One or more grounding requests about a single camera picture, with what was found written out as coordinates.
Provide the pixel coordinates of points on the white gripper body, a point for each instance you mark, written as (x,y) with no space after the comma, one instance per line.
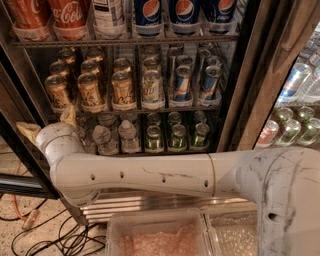
(53,132)

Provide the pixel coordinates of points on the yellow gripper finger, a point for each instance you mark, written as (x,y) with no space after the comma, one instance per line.
(29,130)
(68,116)

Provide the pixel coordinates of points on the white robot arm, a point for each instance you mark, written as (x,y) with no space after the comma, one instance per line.
(284,183)

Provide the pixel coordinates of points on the second row left orange can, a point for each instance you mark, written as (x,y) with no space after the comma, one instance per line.
(61,68)

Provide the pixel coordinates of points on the second row orange can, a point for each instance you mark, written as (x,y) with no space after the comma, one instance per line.
(61,68)
(122,64)
(90,66)

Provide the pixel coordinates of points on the second row middle orange can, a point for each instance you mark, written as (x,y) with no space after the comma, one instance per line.
(90,66)

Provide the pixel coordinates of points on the second row right orange can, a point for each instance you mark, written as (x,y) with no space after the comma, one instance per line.
(122,64)

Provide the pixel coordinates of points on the green white soda can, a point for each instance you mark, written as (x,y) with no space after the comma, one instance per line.
(152,90)

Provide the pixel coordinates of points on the left green can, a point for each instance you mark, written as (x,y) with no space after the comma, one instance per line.
(154,141)

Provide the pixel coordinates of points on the right coca-cola can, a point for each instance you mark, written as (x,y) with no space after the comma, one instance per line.
(70,19)

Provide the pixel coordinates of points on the coca-cola can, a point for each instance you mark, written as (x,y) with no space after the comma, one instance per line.
(31,19)
(70,19)

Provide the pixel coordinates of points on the left coca-cola can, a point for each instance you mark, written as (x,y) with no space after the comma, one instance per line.
(31,19)

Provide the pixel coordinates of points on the white diet soda can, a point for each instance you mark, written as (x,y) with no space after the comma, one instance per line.
(109,18)

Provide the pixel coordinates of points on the middle green can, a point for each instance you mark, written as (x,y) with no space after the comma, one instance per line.
(177,138)

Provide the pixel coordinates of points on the left red bull can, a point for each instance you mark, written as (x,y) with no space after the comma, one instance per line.
(181,88)

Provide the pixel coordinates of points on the red bull can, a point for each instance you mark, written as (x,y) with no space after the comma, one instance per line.
(181,88)
(208,84)

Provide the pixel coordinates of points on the left pepsi can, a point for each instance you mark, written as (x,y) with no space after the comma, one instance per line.
(147,17)

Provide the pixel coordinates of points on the pepsi can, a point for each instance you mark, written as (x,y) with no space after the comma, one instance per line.
(219,15)
(184,16)
(147,17)

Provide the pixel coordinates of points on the right green can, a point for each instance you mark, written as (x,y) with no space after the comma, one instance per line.
(199,137)

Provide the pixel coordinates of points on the right red bull can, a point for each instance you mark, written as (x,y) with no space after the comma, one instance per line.
(208,84)

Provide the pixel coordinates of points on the middle pepsi can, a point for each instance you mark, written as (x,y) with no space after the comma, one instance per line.
(184,16)

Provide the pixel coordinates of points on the right pepsi can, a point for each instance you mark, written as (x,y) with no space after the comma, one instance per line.
(219,15)

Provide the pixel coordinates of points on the red white can behind glass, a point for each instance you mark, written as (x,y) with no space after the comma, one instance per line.
(267,134)

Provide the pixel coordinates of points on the left water bottle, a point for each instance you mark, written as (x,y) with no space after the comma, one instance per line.
(86,139)

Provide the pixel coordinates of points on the water bottle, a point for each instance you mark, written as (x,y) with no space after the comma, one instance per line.
(130,142)
(104,140)
(86,139)

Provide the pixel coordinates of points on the middle water bottle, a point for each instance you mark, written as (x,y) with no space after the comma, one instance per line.
(104,140)

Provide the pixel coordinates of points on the right water bottle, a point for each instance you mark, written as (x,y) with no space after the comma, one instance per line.
(130,142)

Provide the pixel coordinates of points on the left clear plastic bin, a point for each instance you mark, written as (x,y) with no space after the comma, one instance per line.
(179,232)

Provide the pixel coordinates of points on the clear plastic bin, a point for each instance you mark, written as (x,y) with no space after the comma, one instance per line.
(179,232)
(232,229)

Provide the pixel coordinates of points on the right clear plastic bin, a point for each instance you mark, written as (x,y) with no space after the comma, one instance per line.
(232,229)

